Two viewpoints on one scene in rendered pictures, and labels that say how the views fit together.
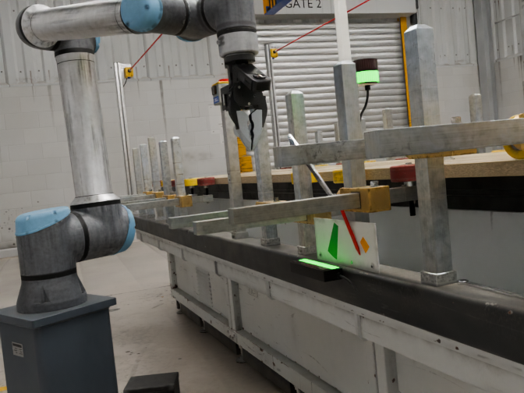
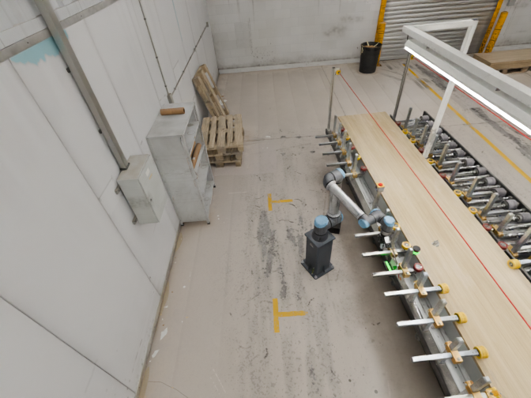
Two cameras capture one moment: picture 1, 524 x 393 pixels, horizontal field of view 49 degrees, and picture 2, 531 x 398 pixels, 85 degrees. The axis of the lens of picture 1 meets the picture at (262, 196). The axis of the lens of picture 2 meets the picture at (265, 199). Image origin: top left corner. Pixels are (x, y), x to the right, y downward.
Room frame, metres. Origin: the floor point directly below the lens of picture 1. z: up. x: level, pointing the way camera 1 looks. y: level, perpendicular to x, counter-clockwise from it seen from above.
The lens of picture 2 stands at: (-0.55, 0.40, 3.24)
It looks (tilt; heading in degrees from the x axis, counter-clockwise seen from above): 43 degrees down; 21
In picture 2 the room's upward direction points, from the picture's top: 6 degrees counter-clockwise
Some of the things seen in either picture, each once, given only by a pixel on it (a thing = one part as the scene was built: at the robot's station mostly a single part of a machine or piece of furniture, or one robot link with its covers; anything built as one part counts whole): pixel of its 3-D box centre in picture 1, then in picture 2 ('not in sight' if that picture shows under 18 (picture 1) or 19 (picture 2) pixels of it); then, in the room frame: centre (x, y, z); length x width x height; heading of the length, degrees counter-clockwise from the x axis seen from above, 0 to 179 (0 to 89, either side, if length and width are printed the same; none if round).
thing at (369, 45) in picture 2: not in sight; (368, 57); (8.54, 0.40, 0.36); 0.59 x 0.58 x 0.73; 19
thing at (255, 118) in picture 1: (252, 129); not in sight; (1.34, 0.01, 1.02); 0.06 x 0.03 x 0.09; 23
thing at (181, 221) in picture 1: (245, 214); (374, 234); (1.63, 0.05, 0.80); 0.44 x 0.03 x 0.04; 112
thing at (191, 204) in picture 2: not in sight; (187, 167); (2.31, 2.67, 0.78); 0.90 x 0.45 x 1.55; 19
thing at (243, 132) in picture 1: (239, 131); not in sight; (1.33, 0.04, 1.02); 0.06 x 0.03 x 0.09; 23
